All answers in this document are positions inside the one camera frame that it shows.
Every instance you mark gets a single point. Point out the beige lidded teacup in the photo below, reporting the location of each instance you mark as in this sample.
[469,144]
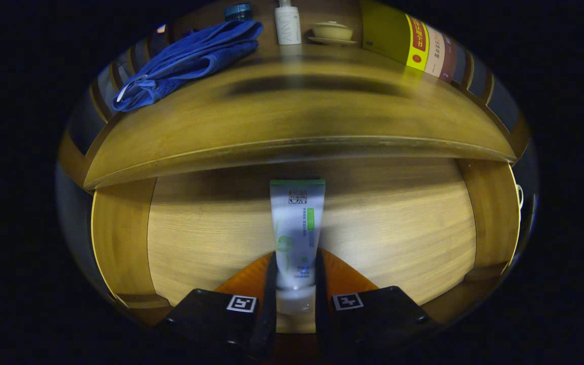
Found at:
[331,33]

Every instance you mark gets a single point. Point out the wooden drawer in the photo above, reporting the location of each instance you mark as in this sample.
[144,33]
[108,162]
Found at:
[398,238]

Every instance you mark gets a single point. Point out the blue towel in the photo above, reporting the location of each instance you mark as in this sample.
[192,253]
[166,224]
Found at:
[190,58]

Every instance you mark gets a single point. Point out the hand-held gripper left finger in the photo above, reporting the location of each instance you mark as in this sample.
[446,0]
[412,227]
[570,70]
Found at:
[269,304]

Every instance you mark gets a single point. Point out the brown book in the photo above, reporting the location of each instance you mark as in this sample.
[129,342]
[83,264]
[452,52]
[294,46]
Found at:
[449,58]

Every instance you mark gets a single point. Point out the white pump bottle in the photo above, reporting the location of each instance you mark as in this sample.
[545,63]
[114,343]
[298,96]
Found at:
[288,28]

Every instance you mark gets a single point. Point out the orange book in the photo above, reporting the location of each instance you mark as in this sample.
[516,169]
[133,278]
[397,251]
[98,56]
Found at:
[435,50]

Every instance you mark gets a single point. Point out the white green tube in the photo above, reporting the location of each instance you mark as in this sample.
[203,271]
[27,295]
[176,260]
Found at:
[297,228]

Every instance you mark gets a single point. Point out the teal bottle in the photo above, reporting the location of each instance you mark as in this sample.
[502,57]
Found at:
[238,11]

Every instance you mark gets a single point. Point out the wooden countertop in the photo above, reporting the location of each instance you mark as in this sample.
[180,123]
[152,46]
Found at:
[297,116]

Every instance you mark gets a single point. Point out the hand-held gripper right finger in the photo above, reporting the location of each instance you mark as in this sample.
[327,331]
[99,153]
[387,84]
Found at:
[321,304]

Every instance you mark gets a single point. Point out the yellow book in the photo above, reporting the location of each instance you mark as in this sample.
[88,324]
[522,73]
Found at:
[383,35]

